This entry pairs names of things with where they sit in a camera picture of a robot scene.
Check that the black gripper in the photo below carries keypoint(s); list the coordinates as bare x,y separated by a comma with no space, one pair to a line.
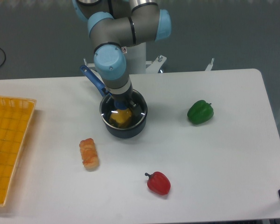
128,99

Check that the glass pot lid blue knob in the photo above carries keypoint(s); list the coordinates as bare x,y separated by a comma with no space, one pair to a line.
105,114

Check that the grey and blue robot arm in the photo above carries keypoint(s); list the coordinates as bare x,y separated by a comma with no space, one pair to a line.
113,24

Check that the yellow bell pepper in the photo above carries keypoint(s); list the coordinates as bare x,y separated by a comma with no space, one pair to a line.
121,118

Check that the orange bread loaf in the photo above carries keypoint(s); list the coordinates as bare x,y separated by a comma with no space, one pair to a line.
89,154

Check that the green bell pepper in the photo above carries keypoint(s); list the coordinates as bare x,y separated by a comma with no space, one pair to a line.
200,112

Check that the red bell pepper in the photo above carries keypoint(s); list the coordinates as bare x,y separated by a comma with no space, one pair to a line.
158,183

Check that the yellow woven basket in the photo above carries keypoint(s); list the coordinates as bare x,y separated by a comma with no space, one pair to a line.
15,117

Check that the dark pot with blue handle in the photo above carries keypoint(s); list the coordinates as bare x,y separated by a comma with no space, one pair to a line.
100,86

